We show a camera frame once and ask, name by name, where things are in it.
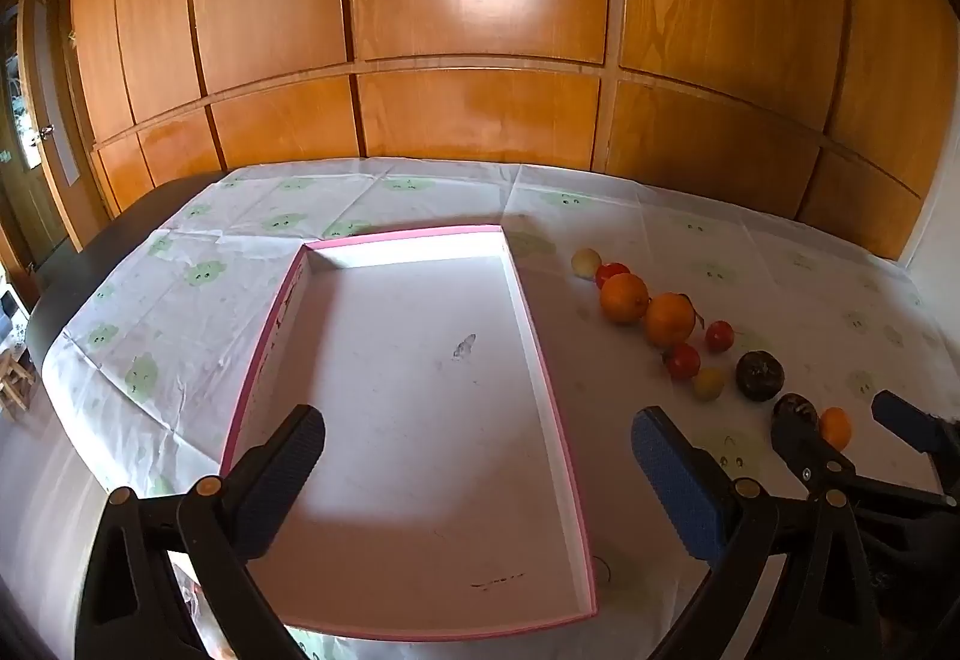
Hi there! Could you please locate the small orange mandarin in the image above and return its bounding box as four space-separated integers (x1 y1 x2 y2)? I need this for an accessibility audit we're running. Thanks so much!
818 406 853 452

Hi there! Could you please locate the dark brown wrinkled fruit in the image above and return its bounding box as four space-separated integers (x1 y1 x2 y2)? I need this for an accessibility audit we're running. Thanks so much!
770 394 818 458
734 350 786 403

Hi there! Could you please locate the yellowish round longan fruit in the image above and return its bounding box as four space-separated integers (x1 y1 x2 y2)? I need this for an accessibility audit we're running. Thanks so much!
692 367 727 401

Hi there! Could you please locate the red cherry tomato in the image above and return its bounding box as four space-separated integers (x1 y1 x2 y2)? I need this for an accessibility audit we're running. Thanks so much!
704 320 736 355
594 262 630 289
662 341 701 382

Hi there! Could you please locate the orange mandarin with leaf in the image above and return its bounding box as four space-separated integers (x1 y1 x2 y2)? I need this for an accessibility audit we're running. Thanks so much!
643 293 704 351

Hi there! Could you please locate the pale round longan fruit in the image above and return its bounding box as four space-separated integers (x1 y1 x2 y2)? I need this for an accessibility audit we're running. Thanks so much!
571 247 602 280

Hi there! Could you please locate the white tablecloth with green clouds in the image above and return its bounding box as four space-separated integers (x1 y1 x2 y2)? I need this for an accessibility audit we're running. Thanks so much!
40 156 960 660

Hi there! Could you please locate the small wooden stool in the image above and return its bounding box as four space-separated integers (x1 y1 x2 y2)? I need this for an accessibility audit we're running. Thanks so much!
0 343 37 413

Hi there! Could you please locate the pink-edged white cardboard tray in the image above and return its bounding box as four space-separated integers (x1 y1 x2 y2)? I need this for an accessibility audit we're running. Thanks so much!
223 224 597 642

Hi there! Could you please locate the wooden door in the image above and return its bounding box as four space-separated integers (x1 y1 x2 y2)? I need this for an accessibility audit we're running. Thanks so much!
2 0 83 270

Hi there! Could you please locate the wooden wall cabinet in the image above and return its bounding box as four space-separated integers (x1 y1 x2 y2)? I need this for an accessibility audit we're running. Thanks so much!
70 0 958 259

